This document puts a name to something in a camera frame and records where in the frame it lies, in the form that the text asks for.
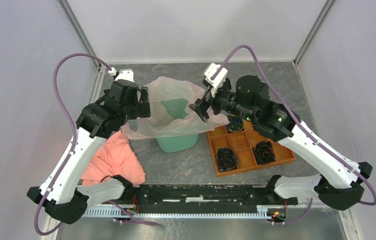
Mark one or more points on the dark rolled trash bag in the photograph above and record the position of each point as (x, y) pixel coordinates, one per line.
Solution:
(235, 125)

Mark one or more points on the orange compartment tray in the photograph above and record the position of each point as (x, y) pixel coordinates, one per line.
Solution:
(243, 143)

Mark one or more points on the translucent pink trash bag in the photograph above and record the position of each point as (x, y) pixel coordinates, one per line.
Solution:
(160, 123)

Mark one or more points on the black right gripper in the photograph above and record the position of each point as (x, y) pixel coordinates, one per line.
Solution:
(200, 107)

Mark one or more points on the black rolled trash bag front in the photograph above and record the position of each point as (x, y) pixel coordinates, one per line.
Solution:
(226, 159)

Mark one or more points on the black rolled trash bag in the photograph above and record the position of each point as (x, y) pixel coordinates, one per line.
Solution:
(226, 159)
(263, 153)

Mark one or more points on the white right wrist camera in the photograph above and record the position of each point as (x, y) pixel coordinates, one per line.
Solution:
(214, 77)

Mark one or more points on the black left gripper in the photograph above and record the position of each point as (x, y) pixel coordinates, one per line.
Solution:
(144, 111)

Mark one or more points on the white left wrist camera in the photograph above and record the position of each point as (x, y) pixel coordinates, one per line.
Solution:
(123, 74)

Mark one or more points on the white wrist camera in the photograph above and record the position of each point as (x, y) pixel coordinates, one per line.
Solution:
(214, 77)
(123, 74)

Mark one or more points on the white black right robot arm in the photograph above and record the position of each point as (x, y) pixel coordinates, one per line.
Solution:
(338, 182)

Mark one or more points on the black rolled trash bag right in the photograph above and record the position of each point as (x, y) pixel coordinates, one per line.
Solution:
(263, 153)

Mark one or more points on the salmon pink cloth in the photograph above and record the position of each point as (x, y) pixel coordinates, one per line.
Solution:
(114, 157)

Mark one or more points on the white slotted cable duct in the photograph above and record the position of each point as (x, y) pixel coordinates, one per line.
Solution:
(114, 212)

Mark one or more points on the green plastic trash bin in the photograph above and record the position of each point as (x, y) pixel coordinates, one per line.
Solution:
(176, 142)

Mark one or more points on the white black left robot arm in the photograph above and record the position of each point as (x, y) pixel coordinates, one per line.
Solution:
(60, 195)

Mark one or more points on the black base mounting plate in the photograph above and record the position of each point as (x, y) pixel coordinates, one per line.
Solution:
(202, 199)

